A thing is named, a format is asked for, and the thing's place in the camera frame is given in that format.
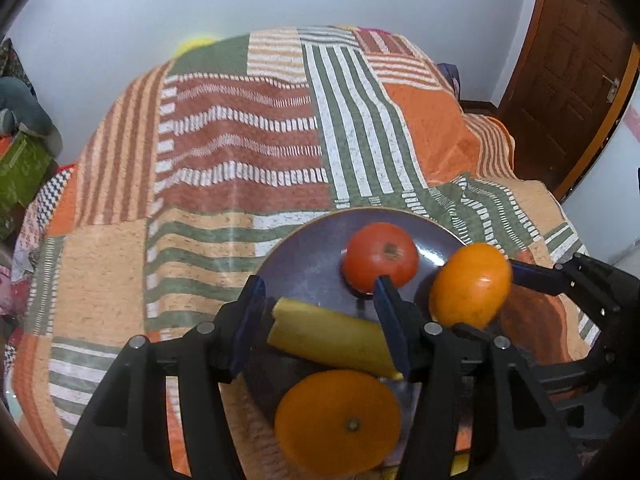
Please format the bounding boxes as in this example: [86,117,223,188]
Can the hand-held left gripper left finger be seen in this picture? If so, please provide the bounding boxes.
[57,276,266,480]

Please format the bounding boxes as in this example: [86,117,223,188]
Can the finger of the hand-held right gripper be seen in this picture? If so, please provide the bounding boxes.
[509,252,626,322]
[452,323,608,403]

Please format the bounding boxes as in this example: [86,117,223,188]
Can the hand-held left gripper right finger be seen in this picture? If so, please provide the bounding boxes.
[374,275,584,480]

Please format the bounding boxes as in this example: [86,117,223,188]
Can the oval orange fruit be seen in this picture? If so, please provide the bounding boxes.
[428,242,512,329]

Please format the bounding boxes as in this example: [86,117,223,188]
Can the yellow banana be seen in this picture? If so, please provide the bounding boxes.
[266,297,405,381]

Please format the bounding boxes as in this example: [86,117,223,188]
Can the purple plate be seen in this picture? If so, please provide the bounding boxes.
[243,207,468,461]

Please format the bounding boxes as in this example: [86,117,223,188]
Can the red tomato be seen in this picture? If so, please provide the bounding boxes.
[341,222,420,296]

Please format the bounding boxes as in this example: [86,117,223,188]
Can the round orange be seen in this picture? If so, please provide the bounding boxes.
[274,370,402,477]

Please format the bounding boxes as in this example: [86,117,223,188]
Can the striped patchwork blanket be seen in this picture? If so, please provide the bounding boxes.
[12,25,601,476]

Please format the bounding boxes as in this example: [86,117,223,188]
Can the blue bag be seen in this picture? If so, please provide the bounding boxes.
[437,62,461,98]

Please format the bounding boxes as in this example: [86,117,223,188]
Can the brown wooden door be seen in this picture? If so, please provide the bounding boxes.
[497,0,640,201]

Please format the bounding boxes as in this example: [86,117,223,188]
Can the checkered cloth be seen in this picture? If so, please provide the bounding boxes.
[15,165,76,261]

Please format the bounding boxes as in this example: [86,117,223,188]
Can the yellow pillow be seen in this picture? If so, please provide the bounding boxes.
[172,34,221,58]

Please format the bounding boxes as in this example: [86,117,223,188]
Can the grey dark cloth pile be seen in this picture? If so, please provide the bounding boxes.
[0,35,63,156]

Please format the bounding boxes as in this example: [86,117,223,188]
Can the dark wooden bed frame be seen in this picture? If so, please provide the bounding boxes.
[457,99,501,122]

